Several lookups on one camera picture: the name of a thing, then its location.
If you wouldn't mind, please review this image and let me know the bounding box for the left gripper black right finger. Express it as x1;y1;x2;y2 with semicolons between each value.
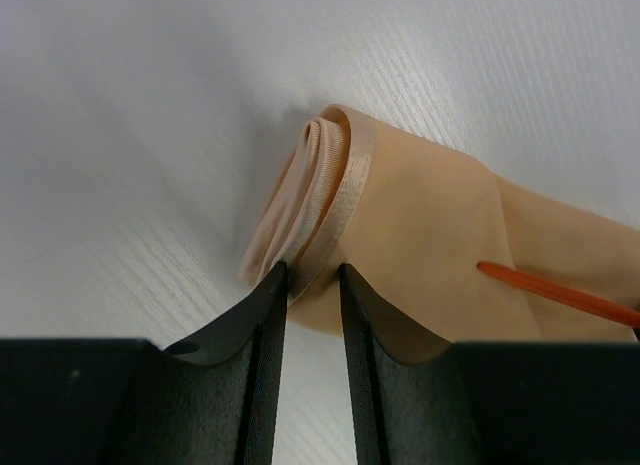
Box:
339;264;639;464

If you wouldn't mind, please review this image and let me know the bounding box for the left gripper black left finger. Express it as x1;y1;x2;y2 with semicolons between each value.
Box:
1;263;288;464

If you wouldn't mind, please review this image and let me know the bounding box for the peach cloth napkin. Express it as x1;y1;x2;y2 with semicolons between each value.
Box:
240;106;639;342

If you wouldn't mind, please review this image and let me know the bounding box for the orange plastic fork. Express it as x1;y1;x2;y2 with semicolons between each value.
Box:
476;261;639;329

